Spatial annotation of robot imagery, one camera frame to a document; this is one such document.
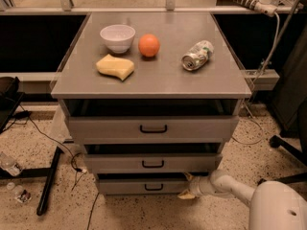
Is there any grey top drawer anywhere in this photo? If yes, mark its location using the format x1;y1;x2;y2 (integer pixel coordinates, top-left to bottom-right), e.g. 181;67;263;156
66;116;239;145

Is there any white bowl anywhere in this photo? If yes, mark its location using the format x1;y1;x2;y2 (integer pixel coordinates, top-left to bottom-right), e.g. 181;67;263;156
100;24;136;54

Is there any crushed soda can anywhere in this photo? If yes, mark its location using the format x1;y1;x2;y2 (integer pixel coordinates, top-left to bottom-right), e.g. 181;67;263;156
181;40;214;71

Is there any white cable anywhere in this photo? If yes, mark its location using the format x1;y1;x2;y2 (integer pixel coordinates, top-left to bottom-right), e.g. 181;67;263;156
230;12;282;146

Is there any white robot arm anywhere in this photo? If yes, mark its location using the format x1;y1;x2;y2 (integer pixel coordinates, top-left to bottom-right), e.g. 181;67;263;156
178;170;307;230

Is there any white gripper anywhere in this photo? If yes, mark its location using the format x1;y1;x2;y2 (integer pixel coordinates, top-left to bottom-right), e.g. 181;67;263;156
177;172;211;199

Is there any white power strip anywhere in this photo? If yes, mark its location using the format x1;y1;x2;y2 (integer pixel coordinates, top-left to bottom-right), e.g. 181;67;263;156
225;0;278;17

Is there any grey drawer cabinet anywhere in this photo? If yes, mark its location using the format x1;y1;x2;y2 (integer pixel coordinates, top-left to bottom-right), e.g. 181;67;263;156
50;11;253;196

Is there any orange fruit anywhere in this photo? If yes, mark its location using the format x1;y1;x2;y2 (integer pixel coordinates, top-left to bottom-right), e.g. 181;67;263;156
138;34;160;58

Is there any grey drawer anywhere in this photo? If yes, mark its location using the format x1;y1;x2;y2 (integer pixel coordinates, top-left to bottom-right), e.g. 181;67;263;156
84;153;222;173
96;172;189;196
66;116;239;145

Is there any yellow sponge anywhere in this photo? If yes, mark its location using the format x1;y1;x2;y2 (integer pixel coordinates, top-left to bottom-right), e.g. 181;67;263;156
96;55;134;81

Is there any plastic water bottle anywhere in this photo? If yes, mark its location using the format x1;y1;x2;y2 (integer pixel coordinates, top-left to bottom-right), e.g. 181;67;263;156
0;152;22;176

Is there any small floor litter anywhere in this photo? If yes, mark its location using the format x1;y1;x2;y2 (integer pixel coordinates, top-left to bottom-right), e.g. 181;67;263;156
7;182;32;203

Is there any black office chair base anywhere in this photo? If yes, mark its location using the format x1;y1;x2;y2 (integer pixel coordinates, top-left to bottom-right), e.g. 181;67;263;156
256;135;307;185

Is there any black floor cable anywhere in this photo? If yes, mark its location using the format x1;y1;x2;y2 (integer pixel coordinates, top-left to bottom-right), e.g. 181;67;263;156
9;103;100;230

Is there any grey bottom drawer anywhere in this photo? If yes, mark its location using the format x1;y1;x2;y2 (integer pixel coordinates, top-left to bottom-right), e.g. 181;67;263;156
96;172;189;196

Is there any grey middle drawer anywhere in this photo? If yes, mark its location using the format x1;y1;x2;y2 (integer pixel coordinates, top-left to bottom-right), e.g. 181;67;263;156
84;153;222;173

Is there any black stand leg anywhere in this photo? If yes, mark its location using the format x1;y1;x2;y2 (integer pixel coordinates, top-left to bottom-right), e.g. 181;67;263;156
0;146;63;217

